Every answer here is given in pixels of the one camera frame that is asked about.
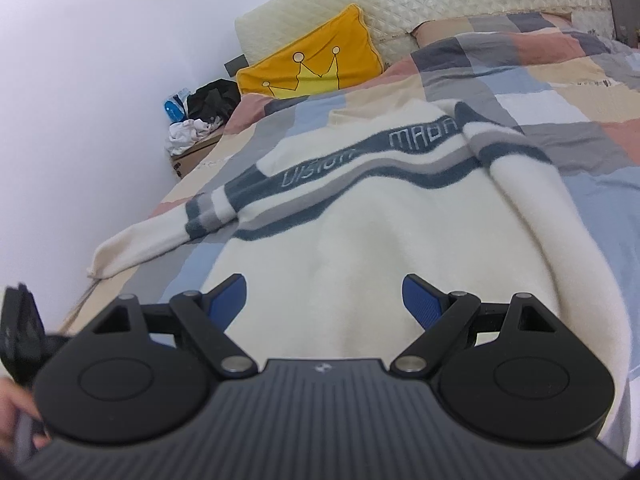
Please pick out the blue plastic object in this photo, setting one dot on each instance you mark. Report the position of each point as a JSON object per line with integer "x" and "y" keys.
{"x": 172, "y": 109}

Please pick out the person's left hand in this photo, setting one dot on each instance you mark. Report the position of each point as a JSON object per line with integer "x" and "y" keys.
{"x": 10, "y": 400}

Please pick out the yellow crown pillow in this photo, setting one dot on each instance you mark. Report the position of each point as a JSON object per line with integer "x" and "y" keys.
{"x": 350, "y": 35}

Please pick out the cardboard box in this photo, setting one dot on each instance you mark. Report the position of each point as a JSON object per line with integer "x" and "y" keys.
{"x": 192, "y": 159}

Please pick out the checked pillow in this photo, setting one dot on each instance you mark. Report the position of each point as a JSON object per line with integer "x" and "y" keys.
{"x": 450, "y": 30}

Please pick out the grey wall switch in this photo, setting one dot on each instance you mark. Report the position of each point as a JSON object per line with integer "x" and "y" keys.
{"x": 232, "y": 66}

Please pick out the checked patchwork quilt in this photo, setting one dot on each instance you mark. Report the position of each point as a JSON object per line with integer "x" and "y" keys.
{"x": 575, "y": 100}

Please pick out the black clothes pile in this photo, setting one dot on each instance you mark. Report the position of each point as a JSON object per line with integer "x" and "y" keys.
{"x": 215, "y": 100}

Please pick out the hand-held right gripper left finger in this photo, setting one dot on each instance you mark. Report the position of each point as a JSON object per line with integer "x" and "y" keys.
{"x": 227, "y": 302}

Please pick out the cream sweater with blue stripes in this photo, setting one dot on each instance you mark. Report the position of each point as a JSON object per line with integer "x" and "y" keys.
{"x": 350, "y": 240}

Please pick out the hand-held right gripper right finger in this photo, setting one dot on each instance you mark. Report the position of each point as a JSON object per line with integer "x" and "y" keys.
{"x": 422, "y": 302}

